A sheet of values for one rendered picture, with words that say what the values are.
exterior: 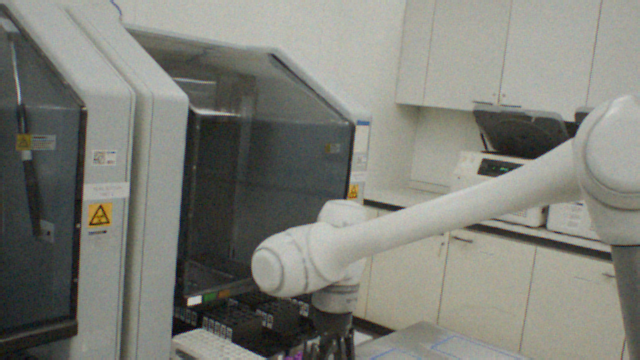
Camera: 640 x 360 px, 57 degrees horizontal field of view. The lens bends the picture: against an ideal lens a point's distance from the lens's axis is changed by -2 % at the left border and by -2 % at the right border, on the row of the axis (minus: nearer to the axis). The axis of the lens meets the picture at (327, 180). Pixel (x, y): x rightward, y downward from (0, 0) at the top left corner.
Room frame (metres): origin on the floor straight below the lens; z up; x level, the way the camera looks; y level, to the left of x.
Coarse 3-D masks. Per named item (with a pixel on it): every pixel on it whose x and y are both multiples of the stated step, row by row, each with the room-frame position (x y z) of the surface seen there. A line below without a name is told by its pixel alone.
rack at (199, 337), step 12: (180, 336) 1.36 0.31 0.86; (192, 336) 1.37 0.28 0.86; (204, 336) 1.38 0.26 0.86; (216, 336) 1.39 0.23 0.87; (180, 348) 1.32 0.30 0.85; (192, 348) 1.31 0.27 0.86; (204, 348) 1.32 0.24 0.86; (216, 348) 1.33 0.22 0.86; (228, 348) 1.33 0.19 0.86; (240, 348) 1.34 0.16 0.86
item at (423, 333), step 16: (384, 336) 1.62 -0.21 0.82; (400, 336) 1.63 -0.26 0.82; (416, 336) 1.65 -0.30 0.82; (432, 336) 1.66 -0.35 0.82; (448, 336) 1.67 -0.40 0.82; (464, 336) 1.69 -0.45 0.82; (368, 352) 1.50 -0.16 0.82; (384, 352) 1.51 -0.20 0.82; (400, 352) 1.52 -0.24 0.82; (416, 352) 1.53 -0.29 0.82; (432, 352) 1.54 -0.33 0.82; (448, 352) 1.55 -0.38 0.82; (464, 352) 1.56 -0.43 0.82; (480, 352) 1.58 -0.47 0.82; (496, 352) 1.59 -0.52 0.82; (512, 352) 1.60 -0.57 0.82
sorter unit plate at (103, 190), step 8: (88, 184) 1.11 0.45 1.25; (96, 184) 1.12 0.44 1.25; (104, 184) 1.14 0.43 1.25; (112, 184) 1.15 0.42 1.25; (120, 184) 1.16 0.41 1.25; (128, 184) 1.18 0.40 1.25; (88, 192) 1.11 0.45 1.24; (96, 192) 1.12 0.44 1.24; (104, 192) 1.14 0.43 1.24; (112, 192) 1.15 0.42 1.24; (120, 192) 1.17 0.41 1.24; (128, 192) 1.18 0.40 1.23
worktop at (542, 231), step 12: (372, 192) 3.92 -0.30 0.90; (384, 192) 3.98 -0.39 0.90; (396, 192) 4.05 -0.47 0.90; (408, 192) 4.11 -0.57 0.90; (420, 192) 4.18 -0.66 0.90; (396, 204) 3.67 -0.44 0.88; (408, 204) 3.62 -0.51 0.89; (504, 228) 3.24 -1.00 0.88; (516, 228) 3.21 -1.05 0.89; (528, 228) 3.19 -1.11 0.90; (540, 228) 3.23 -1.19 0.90; (564, 240) 3.05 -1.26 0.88; (576, 240) 3.01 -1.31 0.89; (588, 240) 3.02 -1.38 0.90; (600, 240) 3.05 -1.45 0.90
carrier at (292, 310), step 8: (296, 304) 1.64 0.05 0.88; (272, 312) 1.55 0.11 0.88; (280, 312) 1.57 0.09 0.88; (288, 312) 1.60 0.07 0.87; (296, 312) 1.62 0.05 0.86; (272, 320) 1.55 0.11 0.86; (280, 320) 1.57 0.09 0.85; (288, 320) 1.60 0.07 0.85; (296, 320) 1.63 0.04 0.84; (272, 328) 1.55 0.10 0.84; (280, 328) 1.58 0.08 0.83; (288, 328) 1.60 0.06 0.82
